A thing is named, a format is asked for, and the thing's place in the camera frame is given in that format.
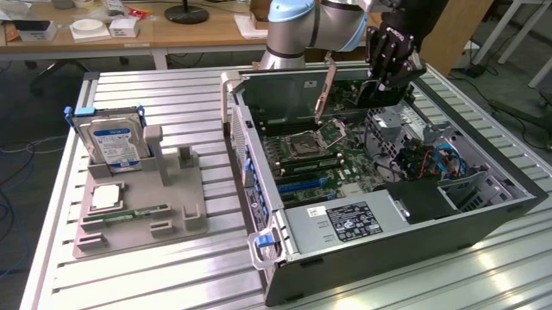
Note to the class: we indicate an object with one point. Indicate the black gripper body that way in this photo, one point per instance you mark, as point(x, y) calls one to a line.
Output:
point(410, 26)

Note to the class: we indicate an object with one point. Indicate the green gpu card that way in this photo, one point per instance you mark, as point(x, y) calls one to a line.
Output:
point(375, 97)

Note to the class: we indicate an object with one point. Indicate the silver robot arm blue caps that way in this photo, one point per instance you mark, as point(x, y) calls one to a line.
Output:
point(293, 32)

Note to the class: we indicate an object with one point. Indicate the RAM slot white latches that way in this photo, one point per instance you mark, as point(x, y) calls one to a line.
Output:
point(313, 171)
point(308, 163)
point(291, 127)
point(289, 120)

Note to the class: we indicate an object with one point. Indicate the black expansion slot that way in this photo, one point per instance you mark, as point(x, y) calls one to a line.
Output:
point(308, 178)

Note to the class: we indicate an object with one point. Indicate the blue expansion slot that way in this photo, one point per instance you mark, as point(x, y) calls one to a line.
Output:
point(300, 185)

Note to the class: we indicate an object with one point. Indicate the wooden cabinet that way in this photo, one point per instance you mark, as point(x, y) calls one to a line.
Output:
point(458, 32)

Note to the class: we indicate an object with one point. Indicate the black power adapter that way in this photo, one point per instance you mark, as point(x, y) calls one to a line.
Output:
point(475, 71)

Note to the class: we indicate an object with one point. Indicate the metal disk bay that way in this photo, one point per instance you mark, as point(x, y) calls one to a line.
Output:
point(402, 126)

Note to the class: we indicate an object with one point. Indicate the metal socket cover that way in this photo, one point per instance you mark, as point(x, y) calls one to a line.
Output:
point(335, 132)

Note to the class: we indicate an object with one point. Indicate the black floor stand base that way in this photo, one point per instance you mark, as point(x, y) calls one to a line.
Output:
point(518, 109)

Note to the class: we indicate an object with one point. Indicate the cardboard box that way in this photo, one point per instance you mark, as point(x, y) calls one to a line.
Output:
point(261, 13)

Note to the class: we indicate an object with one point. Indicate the white paper stack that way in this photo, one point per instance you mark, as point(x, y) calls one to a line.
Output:
point(251, 29)

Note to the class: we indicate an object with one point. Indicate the green motherboard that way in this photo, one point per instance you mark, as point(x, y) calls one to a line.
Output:
point(363, 168)

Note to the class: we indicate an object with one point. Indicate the CPU socket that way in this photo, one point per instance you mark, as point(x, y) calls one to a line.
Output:
point(304, 145)

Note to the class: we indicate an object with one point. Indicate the silver chipset heat sink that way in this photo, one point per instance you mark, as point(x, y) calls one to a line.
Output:
point(352, 191)

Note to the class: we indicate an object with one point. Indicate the wooden desk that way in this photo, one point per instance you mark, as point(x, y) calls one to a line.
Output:
point(194, 35)

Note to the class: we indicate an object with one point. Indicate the black lamp base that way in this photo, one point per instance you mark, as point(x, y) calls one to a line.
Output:
point(188, 14)

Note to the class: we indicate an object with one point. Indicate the grey power supply unit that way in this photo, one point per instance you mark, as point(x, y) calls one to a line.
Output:
point(311, 232)

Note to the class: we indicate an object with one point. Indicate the red packet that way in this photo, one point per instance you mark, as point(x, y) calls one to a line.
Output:
point(140, 14)

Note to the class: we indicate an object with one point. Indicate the black open PC case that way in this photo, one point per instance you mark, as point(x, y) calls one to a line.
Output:
point(388, 258)

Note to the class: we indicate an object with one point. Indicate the white labelled box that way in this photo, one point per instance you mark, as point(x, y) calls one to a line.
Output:
point(125, 28)

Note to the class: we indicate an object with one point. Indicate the white round holder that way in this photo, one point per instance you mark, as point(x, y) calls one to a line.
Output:
point(90, 30)

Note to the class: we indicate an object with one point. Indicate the hard disk blue label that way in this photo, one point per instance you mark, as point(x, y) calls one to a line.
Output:
point(113, 142)

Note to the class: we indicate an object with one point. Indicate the blue disk carrier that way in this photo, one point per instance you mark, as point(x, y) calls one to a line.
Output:
point(85, 111)

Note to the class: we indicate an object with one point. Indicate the grey parts rack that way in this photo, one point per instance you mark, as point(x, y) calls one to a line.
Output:
point(142, 206)

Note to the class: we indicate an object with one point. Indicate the green RAM stick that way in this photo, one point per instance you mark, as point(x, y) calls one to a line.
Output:
point(125, 213)

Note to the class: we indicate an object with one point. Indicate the silver CPU chip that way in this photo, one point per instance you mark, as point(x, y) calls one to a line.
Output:
point(108, 197)

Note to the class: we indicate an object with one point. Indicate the white box black lid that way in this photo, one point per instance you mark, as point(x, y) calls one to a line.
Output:
point(37, 30)

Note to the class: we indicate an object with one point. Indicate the orange box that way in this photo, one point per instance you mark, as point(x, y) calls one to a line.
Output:
point(9, 34)

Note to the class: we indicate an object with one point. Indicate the white table frame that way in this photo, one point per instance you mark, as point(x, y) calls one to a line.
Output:
point(512, 32)

